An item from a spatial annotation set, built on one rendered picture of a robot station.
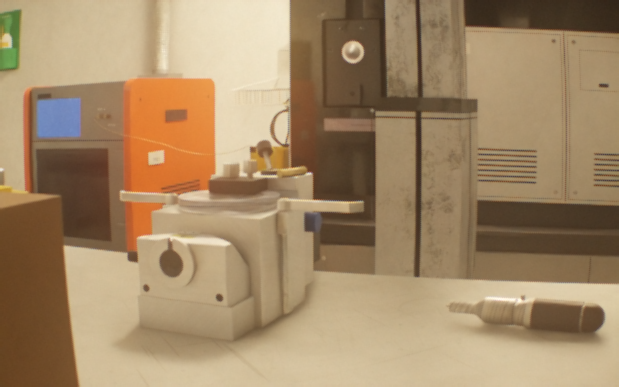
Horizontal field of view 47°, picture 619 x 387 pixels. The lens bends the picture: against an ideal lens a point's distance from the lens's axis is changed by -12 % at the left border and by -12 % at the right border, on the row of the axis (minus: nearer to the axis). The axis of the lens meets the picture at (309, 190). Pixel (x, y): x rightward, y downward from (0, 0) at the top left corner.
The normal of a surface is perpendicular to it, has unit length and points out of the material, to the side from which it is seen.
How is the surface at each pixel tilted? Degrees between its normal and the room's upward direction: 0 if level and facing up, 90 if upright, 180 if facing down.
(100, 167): 90
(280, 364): 0
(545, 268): 90
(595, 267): 90
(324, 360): 0
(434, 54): 90
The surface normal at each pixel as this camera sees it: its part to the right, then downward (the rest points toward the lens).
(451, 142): -0.39, 0.11
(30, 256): 0.92, 0.04
